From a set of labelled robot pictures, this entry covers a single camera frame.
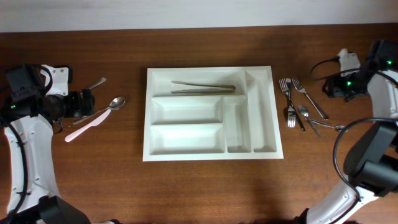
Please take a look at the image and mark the steel kitchen tongs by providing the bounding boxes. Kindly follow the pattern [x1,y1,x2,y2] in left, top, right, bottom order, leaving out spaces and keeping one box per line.
[171,81,236,94]

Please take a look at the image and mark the steel fork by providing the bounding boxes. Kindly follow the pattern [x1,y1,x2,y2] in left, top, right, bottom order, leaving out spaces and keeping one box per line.
[292,77,329,120]
[285,78,296,128]

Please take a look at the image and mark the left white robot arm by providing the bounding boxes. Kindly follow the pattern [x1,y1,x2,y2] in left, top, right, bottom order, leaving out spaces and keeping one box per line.
[1,64,95,223]

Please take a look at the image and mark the large steel spoon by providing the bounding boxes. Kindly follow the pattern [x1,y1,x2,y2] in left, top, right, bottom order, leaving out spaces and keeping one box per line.
[73,96,126,125]

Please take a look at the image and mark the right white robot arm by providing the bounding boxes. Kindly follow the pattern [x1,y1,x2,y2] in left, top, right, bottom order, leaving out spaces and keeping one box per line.
[294,40,397,223]

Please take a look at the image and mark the pink plastic knife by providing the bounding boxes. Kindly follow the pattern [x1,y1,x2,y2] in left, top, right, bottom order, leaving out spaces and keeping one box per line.
[65,110,111,142]

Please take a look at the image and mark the white plastic cutlery tray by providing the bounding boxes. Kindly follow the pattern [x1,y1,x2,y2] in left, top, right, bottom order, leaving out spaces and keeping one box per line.
[143,66,283,161]

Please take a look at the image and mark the small steel teaspoon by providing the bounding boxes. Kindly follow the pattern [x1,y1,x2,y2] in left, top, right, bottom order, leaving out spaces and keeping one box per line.
[298,105,322,139]

